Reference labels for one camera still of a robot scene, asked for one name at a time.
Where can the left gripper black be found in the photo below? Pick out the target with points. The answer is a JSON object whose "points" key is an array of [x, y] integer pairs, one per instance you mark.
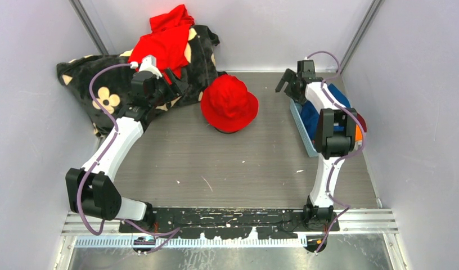
{"points": [[178, 88]]}

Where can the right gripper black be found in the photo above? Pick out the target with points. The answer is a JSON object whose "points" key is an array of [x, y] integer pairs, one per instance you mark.
{"points": [[289, 76]]}

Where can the blue bucket hat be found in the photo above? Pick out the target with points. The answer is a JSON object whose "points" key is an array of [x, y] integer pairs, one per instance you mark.
{"points": [[309, 114]]}

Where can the red bucket hat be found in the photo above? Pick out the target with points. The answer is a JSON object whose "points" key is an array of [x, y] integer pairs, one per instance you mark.
{"points": [[228, 102]]}

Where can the light blue plastic basket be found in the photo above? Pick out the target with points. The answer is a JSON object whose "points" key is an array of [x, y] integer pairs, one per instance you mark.
{"points": [[295, 109]]}

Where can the orange hat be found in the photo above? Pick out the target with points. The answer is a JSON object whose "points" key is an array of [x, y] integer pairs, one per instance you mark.
{"points": [[358, 135]]}

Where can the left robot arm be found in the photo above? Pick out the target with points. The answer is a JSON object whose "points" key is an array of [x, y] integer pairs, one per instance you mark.
{"points": [[90, 188]]}

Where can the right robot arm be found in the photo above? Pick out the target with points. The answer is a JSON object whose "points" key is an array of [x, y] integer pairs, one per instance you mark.
{"points": [[334, 138]]}

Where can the red cloth on blanket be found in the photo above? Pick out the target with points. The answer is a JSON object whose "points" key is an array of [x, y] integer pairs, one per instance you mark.
{"points": [[168, 42]]}

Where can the black floral plush blanket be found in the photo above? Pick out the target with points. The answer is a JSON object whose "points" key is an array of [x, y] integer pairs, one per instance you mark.
{"points": [[96, 80]]}

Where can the dark red hat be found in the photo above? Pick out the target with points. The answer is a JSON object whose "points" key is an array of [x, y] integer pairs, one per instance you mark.
{"points": [[362, 122]]}

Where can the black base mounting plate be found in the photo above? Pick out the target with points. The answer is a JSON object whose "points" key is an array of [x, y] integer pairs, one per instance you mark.
{"points": [[235, 223]]}

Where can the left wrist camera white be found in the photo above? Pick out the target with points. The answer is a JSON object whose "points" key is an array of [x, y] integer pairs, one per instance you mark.
{"points": [[148, 63]]}

